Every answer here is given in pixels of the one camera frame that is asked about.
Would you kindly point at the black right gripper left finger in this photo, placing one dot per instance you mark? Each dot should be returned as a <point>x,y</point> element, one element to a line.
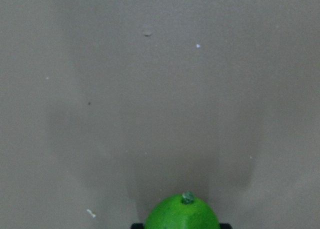
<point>137,226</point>

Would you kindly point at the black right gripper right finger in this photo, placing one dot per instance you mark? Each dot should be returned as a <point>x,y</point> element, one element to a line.
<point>225,226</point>

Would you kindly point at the yellow lemon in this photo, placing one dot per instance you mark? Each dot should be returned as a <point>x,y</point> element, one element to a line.
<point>182,211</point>

